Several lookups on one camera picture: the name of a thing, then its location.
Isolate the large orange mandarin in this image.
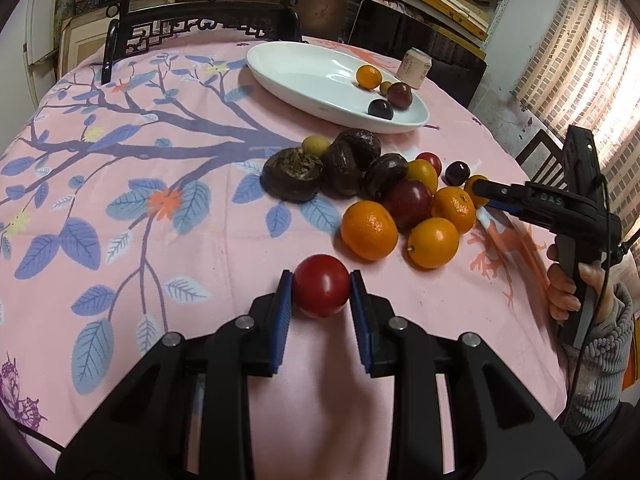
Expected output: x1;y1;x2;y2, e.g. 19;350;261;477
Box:
340;200;399;262

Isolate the person's right hand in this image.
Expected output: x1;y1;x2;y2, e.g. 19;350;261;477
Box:
546;241;617;322

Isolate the dark brown passion fruit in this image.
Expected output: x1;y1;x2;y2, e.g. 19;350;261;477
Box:
320;140;364;198
261;147;326;204
334;128;383;171
362;153;410;201

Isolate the small orange mandarin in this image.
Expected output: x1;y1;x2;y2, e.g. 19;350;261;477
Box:
355;64;383;91
463;174;491;210

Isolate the pink floral tablecloth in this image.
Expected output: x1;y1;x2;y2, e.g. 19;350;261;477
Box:
0;27;572;480

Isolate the large dark red plum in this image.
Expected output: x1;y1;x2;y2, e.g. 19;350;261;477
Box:
382;179;434;231

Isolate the small yellow-orange kumquat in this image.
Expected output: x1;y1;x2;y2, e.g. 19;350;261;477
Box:
404;159;440;194

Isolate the beige picture frame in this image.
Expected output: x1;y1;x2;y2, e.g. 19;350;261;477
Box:
57;14;118;78

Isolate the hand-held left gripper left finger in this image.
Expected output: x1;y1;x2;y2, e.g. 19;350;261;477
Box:
55;269;294;480

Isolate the dark wooden slatted chair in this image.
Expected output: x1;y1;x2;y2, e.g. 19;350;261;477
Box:
516;129;569;190

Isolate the yellow-green fruit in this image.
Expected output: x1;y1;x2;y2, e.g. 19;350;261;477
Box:
301;135;332;159

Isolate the white oval plate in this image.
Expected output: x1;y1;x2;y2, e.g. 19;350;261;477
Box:
246;41;431;135

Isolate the black chair back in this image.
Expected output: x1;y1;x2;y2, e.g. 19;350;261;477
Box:
347;0;489;109

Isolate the dark carved wooden chair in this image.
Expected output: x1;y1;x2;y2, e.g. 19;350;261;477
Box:
100;0;307;86

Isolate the small red cherry tomato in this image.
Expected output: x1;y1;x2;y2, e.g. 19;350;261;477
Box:
415;152;444;177

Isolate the striped curtain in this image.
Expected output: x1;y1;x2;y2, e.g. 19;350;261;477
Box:
514;0;640;246

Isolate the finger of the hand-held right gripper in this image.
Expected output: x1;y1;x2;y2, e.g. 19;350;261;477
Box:
484;199;528;221
471;178;528;203

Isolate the smooth orange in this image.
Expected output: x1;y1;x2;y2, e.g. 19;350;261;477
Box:
406;217;460;270

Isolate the person's right forearm grey sleeve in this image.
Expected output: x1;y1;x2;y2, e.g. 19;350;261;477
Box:
559;282;640;437

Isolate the small dark purple plum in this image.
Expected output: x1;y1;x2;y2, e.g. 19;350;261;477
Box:
444;161;471;187

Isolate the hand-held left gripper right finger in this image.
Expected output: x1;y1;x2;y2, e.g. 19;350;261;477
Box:
349;269;587;480

